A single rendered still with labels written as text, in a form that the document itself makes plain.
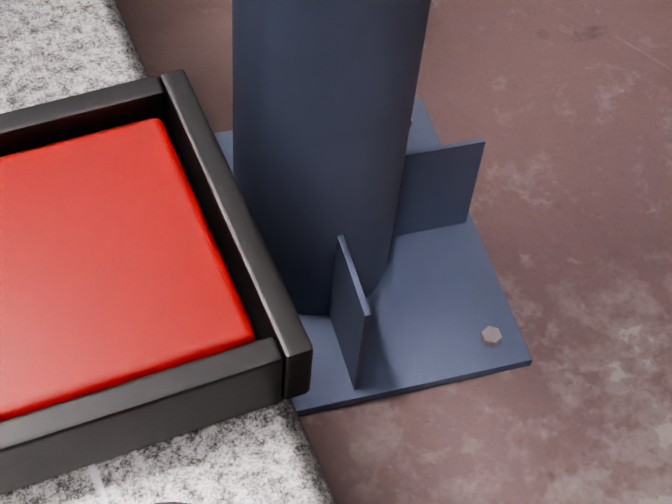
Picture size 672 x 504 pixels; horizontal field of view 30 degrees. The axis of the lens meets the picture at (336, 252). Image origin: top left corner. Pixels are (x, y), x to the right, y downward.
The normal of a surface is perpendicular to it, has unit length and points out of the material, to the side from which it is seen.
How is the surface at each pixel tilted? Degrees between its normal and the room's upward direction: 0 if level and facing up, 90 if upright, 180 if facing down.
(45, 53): 0
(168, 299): 0
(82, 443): 90
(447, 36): 0
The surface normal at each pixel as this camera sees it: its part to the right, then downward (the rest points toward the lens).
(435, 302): 0.06, -0.58
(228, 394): 0.38, 0.76
